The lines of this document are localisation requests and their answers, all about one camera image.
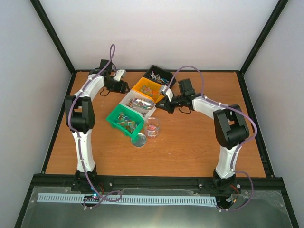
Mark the black candy bin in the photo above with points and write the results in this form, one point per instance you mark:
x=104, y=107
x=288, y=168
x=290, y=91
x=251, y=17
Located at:
x=160, y=76

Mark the grey metal front plate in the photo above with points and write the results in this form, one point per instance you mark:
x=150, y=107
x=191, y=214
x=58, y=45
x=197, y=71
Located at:
x=263, y=209

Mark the light blue slotted cable duct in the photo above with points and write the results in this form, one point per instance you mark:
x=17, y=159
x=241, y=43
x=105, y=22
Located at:
x=133, y=200

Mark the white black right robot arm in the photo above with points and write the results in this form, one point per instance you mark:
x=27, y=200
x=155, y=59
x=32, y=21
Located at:
x=229, y=122

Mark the white candy bin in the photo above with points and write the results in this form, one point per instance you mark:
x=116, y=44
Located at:
x=132, y=101

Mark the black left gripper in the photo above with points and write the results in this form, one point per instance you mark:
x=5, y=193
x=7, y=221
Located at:
x=121, y=88

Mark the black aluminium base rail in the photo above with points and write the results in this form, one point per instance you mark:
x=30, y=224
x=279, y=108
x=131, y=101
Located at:
x=196, y=184

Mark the yellow candy bin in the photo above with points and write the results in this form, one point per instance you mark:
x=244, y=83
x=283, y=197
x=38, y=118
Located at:
x=149, y=89

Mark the black enclosure frame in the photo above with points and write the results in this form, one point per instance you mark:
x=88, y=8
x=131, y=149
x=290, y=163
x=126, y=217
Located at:
x=281, y=4

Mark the green candy bin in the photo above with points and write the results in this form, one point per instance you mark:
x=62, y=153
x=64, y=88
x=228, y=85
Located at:
x=126, y=120

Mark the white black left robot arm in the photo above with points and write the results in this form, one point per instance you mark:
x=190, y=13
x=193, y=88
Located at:
x=80, y=116

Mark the silver metal scoop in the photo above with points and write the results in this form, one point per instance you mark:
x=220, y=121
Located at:
x=147, y=104

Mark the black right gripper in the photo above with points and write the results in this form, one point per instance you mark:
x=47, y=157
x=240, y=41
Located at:
x=166, y=106

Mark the round metal jar lid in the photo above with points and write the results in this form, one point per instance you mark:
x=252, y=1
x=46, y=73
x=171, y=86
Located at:
x=139, y=141

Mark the clear plastic jar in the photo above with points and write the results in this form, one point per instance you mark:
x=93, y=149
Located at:
x=151, y=127

